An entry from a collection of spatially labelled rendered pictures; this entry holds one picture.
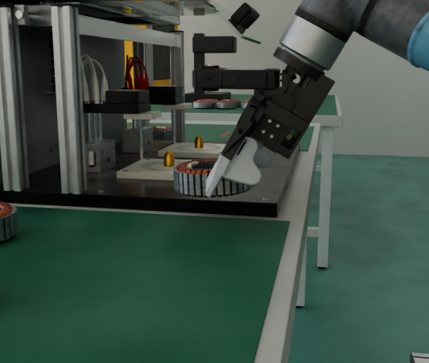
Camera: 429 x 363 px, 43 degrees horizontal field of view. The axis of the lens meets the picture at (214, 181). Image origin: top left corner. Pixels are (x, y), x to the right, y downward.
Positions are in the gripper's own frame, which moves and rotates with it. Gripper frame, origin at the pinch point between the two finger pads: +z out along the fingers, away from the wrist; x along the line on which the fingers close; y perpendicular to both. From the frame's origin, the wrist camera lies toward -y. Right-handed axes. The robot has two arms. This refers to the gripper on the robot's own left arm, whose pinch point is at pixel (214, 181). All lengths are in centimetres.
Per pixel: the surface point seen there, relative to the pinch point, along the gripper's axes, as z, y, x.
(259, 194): 0.8, 6.5, 9.0
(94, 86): 2.3, -28.9, 20.9
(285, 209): 0.7, 11.1, 9.0
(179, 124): 11, -20, 66
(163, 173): 8.5, -9.7, 16.8
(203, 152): 8.0, -8.3, 41.5
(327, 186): 29, 34, 184
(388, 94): -19, 76, 556
